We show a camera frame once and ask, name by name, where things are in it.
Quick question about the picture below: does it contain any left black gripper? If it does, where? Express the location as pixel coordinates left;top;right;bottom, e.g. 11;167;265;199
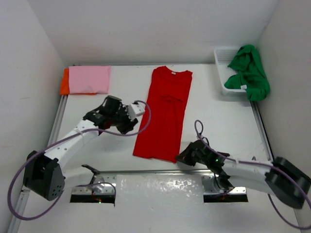
110;106;137;134

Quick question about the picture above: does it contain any metal base plate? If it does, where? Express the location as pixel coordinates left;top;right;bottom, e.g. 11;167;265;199
201;173;247;195
71;173;117;196

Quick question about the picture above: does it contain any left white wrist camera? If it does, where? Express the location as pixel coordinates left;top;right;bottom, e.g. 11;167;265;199
127;102;145;121

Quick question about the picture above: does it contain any white plastic bin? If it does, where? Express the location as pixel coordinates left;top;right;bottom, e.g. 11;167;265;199
214;46;246;96

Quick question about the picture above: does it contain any pink t shirt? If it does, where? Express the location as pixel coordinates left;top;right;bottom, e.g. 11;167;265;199
69;66;112;94

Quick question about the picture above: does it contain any orange t shirt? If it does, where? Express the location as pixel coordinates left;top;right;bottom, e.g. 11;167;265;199
59;68;96;96

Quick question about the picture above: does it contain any green t shirt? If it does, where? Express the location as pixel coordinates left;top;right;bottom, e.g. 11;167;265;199
224;45;270;101

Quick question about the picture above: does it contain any red t shirt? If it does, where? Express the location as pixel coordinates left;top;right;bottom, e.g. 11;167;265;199
133;66;192;163

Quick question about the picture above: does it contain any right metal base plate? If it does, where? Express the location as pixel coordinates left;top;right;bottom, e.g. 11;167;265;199
201;173;247;195

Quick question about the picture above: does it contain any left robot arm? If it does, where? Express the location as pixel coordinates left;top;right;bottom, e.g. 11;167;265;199
23;96;145;201

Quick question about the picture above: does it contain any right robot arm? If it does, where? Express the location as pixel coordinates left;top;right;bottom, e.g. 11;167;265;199
176;140;311;209

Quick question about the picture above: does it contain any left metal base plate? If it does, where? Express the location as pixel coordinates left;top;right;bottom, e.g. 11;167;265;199
71;173;117;196

